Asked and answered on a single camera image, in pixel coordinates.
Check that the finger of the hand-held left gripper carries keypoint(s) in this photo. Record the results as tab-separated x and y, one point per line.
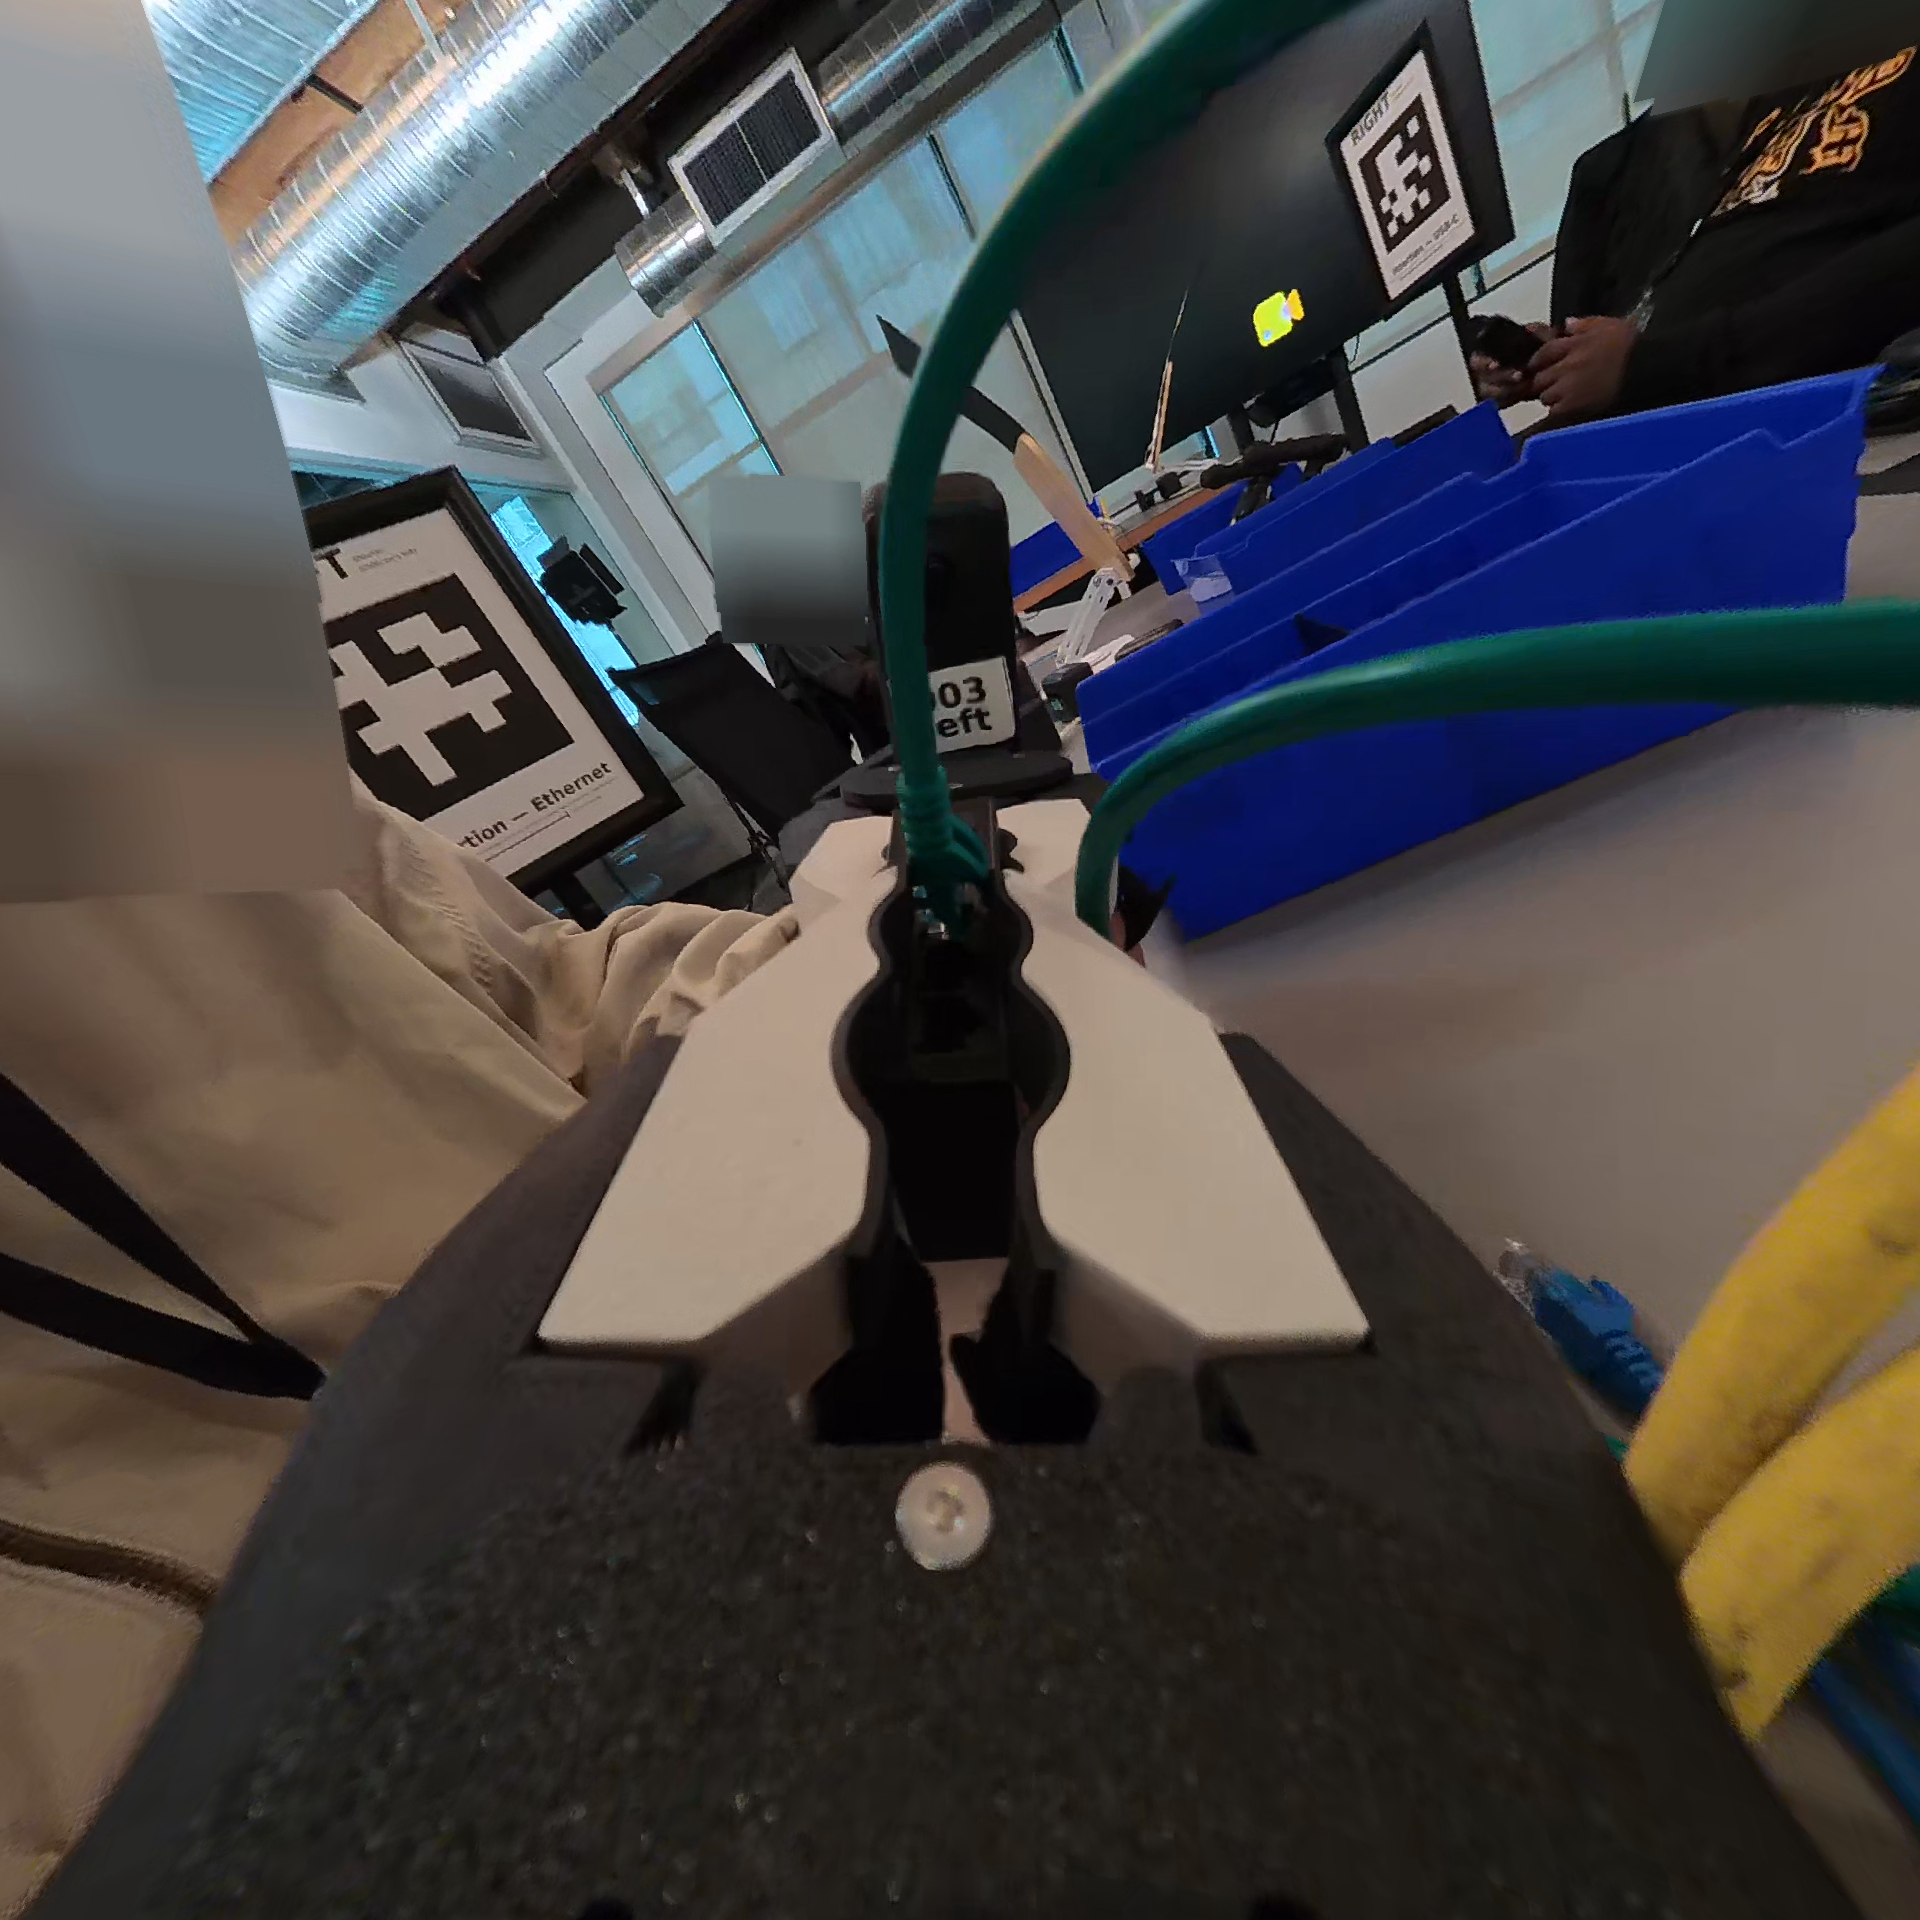
1049	856
848	870

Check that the black network switch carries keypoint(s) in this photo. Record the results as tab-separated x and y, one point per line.
961	1170

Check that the light wood tilting board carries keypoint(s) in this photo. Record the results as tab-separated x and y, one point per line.
1059	487

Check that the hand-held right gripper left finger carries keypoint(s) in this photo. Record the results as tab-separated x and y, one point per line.
705	1200

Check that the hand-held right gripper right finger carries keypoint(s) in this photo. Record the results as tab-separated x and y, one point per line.
1201	1200

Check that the person's left forearm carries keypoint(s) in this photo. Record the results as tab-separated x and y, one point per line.
674	974

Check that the black folding chair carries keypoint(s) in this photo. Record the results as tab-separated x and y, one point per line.
734	734

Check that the large printed tag sign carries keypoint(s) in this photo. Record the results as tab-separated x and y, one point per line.
451	674

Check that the black screen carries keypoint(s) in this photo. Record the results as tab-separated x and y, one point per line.
1171	224

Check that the silver air duct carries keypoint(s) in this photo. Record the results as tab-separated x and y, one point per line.
902	75
451	149

